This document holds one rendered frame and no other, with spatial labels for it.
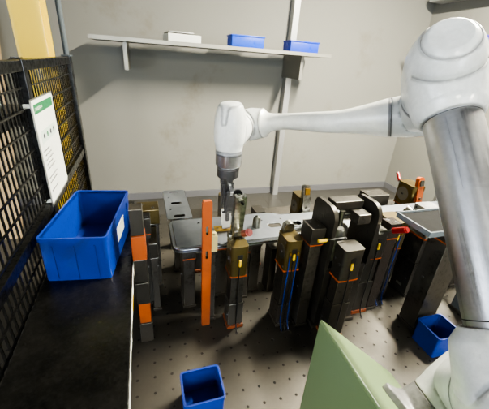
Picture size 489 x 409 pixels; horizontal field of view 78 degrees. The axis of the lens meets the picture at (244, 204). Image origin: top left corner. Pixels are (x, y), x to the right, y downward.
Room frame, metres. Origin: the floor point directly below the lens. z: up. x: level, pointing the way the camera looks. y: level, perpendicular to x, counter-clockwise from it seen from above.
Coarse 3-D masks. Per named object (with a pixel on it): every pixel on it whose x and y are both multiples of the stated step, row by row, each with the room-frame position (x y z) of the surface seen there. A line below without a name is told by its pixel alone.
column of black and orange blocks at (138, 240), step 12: (132, 204) 0.76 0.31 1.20; (132, 216) 0.73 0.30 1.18; (132, 228) 0.72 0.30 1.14; (144, 228) 0.78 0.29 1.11; (132, 240) 0.72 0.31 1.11; (144, 240) 0.73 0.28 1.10; (132, 252) 0.72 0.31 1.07; (144, 252) 0.73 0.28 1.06; (144, 264) 0.73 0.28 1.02; (144, 276) 0.73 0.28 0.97; (144, 288) 0.73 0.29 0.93; (144, 300) 0.73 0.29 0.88; (144, 312) 0.73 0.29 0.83; (144, 324) 0.72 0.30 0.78; (144, 336) 0.72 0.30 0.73
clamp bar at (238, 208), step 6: (234, 192) 0.87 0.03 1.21; (240, 192) 0.87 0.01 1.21; (234, 198) 0.84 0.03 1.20; (240, 198) 0.83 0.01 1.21; (246, 198) 0.84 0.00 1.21; (234, 204) 0.84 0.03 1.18; (240, 204) 0.84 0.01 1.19; (246, 204) 0.84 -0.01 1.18; (234, 210) 0.84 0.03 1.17; (240, 210) 0.84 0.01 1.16; (234, 216) 0.84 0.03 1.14; (240, 216) 0.85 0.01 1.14; (234, 222) 0.84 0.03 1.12; (240, 222) 0.85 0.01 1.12; (234, 228) 0.85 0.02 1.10; (240, 228) 0.85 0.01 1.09
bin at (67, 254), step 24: (96, 192) 0.92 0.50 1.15; (120, 192) 0.93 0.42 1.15; (72, 216) 0.83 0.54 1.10; (96, 216) 0.92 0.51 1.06; (120, 216) 0.81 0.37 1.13; (48, 240) 0.62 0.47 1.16; (72, 240) 0.63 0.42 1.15; (96, 240) 0.64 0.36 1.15; (120, 240) 0.77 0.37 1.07; (48, 264) 0.62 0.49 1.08; (72, 264) 0.63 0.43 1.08; (96, 264) 0.64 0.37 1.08
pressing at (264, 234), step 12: (396, 204) 1.35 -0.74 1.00; (408, 204) 1.37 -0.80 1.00; (252, 216) 1.13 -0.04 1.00; (264, 216) 1.13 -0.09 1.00; (276, 216) 1.14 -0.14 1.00; (288, 216) 1.15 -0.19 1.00; (300, 216) 1.16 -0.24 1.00; (180, 228) 0.98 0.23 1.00; (192, 228) 0.99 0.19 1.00; (252, 228) 1.02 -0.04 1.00; (264, 228) 1.03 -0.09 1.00; (276, 228) 1.04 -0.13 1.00; (300, 228) 1.05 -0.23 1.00; (180, 240) 0.90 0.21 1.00; (192, 240) 0.91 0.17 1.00; (252, 240) 0.93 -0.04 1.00; (264, 240) 0.94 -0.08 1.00; (276, 240) 0.95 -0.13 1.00; (180, 252) 0.84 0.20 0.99
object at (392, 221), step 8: (384, 224) 0.97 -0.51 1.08; (392, 224) 0.95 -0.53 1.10; (400, 224) 0.96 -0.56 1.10; (392, 240) 0.96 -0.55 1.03; (384, 248) 0.95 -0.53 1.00; (384, 256) 0.96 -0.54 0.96; (376, 264) 0.96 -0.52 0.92; (384, 264) 0.96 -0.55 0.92; (376, 272) 0.95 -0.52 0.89; (384, 272) 0.96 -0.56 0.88; (376, 280) 0.96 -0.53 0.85; (376, 288) 0.96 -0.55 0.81; (368, 296) 0.95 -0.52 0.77; (376, 296) 0.96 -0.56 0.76; (368, 304) 0.95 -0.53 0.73
